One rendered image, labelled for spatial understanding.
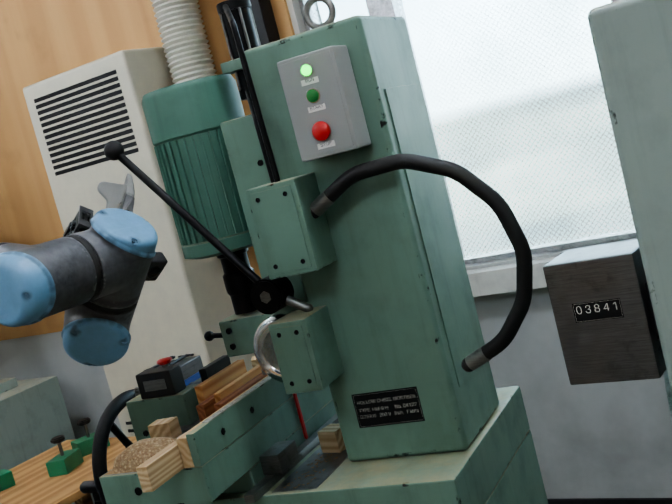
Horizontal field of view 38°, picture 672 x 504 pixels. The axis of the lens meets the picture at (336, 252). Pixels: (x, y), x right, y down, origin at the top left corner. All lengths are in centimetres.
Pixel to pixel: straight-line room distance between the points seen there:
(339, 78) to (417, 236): 28
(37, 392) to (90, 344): 273
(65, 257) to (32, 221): 296
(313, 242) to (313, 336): 15
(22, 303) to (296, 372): 54
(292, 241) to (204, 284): 183
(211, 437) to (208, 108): 57
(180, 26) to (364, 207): 184
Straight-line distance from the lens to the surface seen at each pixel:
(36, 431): 409
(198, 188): 174
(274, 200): 154
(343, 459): 174
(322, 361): 159
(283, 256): 155
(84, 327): 135
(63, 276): 123
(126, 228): 131
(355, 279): 160
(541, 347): 303
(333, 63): 150
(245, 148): 169
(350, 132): 150
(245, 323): 180
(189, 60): 329
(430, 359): 159
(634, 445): 306
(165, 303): 338
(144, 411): 191
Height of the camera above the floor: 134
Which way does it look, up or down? 6 degrees down
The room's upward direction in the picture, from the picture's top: 15 degrees counter-clockwise
